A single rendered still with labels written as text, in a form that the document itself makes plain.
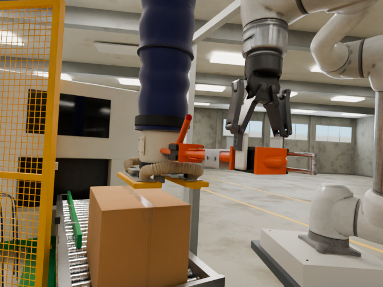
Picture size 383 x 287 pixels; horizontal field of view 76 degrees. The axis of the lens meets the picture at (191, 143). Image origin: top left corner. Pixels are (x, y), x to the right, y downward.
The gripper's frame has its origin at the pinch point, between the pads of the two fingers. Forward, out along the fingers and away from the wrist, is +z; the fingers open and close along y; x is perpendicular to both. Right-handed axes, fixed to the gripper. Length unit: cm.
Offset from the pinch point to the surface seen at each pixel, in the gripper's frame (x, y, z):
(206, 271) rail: -70, -30, 61
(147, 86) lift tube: -54, 10, -24
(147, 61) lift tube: -54, 10, -34
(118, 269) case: -64, 15, 50
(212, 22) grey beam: -282, -143, -195
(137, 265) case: -64, 7, 49
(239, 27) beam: -394, -270, -270
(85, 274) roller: -96, 25, 66
